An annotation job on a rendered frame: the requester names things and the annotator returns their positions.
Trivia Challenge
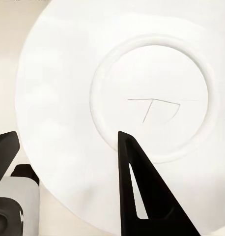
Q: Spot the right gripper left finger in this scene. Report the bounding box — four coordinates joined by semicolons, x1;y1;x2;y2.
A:
0;131;20;181

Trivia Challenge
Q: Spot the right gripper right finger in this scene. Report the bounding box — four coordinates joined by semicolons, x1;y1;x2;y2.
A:
117;131;201;236

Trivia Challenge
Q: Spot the saucer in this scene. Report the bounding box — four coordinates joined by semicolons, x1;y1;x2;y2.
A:
14;0;225;236

